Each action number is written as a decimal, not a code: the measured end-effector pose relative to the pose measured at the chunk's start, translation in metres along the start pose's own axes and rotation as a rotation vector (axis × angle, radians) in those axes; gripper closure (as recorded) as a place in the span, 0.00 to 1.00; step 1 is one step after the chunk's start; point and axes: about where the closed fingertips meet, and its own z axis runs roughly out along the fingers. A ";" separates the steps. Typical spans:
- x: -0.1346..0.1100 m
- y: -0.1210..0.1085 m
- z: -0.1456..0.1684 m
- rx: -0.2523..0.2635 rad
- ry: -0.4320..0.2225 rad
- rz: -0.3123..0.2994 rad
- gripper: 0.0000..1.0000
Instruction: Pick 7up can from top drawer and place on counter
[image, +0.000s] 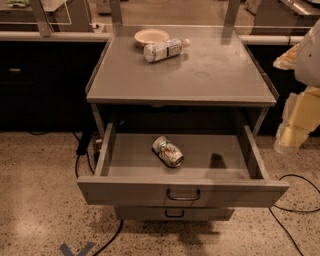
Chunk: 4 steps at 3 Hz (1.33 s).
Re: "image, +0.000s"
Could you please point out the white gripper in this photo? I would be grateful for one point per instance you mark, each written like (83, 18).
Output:
(309, 63)

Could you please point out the green white 7up can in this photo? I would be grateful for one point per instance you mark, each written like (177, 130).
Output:
(170, 154)

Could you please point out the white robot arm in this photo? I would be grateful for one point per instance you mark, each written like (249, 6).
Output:
(304, 59)

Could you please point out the open grey top drawer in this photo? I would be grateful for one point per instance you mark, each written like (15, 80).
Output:
(226, 168)

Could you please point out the grey cabinet counter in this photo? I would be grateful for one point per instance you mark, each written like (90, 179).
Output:
(215, 70)

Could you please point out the lower grey drawer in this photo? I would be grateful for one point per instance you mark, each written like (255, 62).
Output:
(157, 213)

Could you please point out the white plastic bottle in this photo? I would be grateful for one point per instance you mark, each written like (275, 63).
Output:
(166, 49)

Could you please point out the white ceramic bowl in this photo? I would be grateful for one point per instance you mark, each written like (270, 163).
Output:
(150, 36)

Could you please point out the lower drawer metal handle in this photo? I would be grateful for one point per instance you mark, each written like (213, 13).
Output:
(174, 214)

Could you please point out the drawer metal handle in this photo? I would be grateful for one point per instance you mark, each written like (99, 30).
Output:
(174, 196)
(174, 214)

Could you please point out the top drawer metal handle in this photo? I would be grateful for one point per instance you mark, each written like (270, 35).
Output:
(174, 196)

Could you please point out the white horizontal rail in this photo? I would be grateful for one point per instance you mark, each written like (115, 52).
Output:
(105, 36)

